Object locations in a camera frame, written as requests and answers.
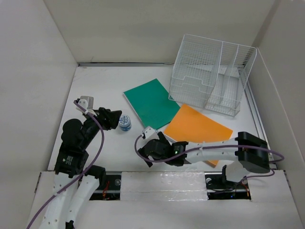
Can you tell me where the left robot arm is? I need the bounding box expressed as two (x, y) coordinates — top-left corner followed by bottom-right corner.
(40, 107), (122, 229)

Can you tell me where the blue white jar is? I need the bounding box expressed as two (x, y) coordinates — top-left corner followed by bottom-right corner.
(119, 114), (132, 131)

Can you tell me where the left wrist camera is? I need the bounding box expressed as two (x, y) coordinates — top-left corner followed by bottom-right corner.
(76, 96), (94, 113)

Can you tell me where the orange notebook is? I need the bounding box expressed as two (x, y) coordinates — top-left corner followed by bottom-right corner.
(163, 104), (234, 168)

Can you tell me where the green notebook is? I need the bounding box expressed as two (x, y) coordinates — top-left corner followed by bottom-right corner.
(123, 79), (180, 129)

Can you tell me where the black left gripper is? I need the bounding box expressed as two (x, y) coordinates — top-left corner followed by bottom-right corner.
(80, 106), (121, 148)

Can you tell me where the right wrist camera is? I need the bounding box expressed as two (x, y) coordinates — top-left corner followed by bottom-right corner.
(142, 126), (158, 141)

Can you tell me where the white wire desk organizer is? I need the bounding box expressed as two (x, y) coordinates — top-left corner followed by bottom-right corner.
(168, 34), (257, 117)

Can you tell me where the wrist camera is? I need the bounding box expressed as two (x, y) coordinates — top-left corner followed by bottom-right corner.
(142, 126), (158, 141)
(76, 96), (94, 113)

